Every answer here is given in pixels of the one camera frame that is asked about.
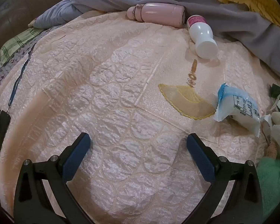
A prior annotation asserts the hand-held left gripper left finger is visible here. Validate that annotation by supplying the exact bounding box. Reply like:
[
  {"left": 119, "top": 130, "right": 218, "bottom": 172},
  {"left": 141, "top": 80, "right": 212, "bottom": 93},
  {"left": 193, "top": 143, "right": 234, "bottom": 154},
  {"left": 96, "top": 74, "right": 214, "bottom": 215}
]
[{"left": 13, "top": 132, "right": 101, "bottom": 224}]

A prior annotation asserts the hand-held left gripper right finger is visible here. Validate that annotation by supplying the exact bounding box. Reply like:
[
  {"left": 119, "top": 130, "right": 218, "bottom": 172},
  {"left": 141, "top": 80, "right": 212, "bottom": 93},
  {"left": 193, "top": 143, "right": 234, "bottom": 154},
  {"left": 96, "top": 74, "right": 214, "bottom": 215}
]
[{"left": 186, "top": 133, "right": 264, "bottom": 224}]

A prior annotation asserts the wrapper green print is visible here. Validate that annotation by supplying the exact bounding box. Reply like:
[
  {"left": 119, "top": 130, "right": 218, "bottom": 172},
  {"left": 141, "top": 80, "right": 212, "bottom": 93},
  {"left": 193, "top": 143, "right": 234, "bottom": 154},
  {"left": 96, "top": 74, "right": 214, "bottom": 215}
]
[{"left": 261, "top": 112, "right": 280, "bottom": 159}]

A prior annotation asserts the blue white plastic packet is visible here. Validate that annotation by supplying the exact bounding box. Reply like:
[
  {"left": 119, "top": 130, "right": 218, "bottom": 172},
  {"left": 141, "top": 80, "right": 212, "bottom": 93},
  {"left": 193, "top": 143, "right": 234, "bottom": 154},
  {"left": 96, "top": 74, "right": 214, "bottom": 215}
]
[{"left": 213, "top": 83, "right": 260, "bottom": 138}]

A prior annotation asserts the green plush cloth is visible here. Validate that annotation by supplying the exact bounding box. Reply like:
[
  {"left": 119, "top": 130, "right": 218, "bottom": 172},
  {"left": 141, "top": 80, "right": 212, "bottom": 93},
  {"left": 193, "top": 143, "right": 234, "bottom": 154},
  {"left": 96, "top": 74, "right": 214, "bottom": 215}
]
[{"left": 257, "top": 159, "right": 280, "bottom": 220}]

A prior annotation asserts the dark green packet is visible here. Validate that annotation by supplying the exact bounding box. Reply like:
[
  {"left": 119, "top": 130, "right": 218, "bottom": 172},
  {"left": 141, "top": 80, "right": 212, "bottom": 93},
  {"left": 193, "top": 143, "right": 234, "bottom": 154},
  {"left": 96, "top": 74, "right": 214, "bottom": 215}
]
[{"left": 269, "top": 83, "right": 280, "bottom": 98}]

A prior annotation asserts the white plastic bottle pink label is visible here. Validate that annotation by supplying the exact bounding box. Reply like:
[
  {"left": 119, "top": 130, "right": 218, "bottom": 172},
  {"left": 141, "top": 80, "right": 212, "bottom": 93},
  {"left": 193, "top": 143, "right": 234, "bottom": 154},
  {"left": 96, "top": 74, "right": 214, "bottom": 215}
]
[{"left": 187, "top": 15, "right": 218, "bottom": 59}]

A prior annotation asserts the green plaid cloth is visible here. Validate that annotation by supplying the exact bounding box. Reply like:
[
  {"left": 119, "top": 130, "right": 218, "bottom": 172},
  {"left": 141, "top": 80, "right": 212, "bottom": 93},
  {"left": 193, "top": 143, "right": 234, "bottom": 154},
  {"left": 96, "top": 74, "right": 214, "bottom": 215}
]
[{"left": 0, "top": 27, "right": 46, "bottom": 66}]

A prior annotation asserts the grey blanket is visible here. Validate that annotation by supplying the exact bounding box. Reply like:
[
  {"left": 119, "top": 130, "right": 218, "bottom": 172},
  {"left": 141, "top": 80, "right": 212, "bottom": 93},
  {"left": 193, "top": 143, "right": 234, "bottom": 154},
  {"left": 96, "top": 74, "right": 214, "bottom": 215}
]
[{"left": 34, "top": 0, "right": 280, "bottom": 80}]

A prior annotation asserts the pink thermos bottle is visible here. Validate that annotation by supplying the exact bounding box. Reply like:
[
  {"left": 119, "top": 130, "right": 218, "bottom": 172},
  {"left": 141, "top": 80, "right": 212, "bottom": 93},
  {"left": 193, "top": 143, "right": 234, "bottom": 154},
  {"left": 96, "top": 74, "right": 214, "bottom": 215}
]
[{"left": 127, "top": 3, "right": 186, "bottom": 28}]

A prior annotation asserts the dark brown headboard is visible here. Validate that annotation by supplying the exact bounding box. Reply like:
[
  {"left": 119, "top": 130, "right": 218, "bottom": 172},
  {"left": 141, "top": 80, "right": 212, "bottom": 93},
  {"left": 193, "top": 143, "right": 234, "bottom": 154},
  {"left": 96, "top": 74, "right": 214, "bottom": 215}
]
[{"left": 0, "top": 0, "right": 70, "bottom": 61}]

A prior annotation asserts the blue strap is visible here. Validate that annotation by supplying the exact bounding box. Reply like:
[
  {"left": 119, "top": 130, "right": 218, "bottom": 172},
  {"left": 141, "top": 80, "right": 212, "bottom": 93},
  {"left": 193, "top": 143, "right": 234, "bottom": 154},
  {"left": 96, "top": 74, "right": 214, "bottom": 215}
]
[{"left": 8, "top": 43, "right": 35, "bottom": 110}]

